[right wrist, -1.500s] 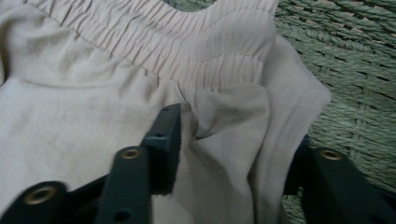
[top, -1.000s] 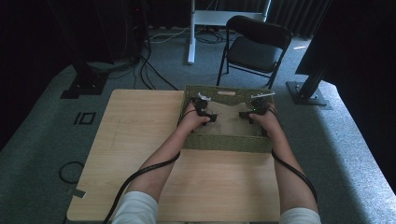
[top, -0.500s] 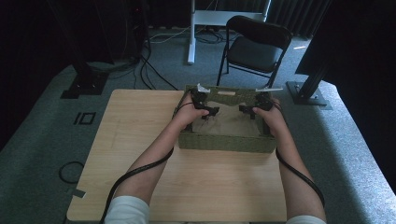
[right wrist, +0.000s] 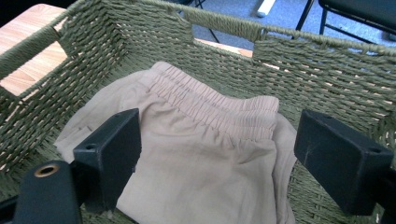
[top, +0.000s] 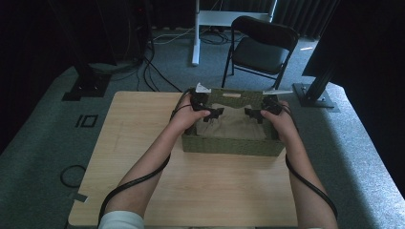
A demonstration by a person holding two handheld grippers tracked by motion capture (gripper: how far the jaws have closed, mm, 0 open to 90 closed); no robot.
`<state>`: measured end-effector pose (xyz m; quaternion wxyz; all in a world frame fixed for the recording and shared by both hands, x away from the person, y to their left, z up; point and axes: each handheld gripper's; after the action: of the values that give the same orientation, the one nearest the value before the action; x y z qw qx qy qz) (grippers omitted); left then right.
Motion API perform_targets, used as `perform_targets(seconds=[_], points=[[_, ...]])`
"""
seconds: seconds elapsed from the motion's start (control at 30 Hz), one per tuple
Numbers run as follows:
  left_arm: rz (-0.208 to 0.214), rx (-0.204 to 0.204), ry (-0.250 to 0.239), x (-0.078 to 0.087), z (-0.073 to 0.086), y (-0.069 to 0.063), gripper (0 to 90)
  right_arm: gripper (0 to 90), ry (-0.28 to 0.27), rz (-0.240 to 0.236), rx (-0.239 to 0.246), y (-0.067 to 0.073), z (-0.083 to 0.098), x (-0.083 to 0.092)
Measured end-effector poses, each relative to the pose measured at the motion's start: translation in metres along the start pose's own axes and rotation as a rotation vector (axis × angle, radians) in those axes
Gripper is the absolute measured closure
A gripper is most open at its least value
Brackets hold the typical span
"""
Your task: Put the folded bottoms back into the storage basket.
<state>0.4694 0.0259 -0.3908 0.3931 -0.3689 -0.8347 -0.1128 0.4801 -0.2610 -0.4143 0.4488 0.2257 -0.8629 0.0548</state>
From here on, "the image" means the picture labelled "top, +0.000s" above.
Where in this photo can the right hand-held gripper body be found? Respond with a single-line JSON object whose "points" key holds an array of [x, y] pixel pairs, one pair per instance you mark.
{"points": [[272, 103]]}

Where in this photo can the green woven basket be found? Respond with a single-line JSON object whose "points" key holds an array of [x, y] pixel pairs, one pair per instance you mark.
{"points": [[232, 146]]}

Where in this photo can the person's white sleeve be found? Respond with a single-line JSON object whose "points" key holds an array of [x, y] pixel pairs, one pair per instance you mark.
{"points": [[121, 221]]}

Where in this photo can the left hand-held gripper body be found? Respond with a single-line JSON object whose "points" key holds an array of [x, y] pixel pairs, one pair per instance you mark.
{"points": [[200, 100]]}

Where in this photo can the white desk frame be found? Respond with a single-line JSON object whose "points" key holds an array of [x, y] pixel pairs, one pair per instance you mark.
{"points": [[196, 35]]}

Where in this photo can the grey floor tape piece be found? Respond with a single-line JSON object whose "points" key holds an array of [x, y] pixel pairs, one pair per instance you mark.
{"points": [[80, 197]]}

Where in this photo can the dark equipment rack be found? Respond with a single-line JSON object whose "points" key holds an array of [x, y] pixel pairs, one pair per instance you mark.
{"points": [[127, 28]]}

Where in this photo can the khaki pants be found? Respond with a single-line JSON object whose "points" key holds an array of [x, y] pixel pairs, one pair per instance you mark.
{"points": [[232, 127]]}

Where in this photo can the black folding chair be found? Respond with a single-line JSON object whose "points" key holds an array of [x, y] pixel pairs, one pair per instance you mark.
{"points": [[259, 54]]}

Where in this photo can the dark curtain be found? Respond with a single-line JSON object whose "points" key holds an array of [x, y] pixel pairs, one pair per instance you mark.
{"points": [[302, 16]]}

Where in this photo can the person's right hand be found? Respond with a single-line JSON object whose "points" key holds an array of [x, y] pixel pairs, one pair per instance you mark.
{"points": [[283, 124]]}

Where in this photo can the black metal stand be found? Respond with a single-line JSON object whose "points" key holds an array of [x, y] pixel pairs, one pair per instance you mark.
{"points": [[313, 95], [87, 86]]}

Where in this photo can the person's left hand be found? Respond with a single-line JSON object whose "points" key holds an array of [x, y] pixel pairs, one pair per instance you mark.
{"points": [[184, 117]]}

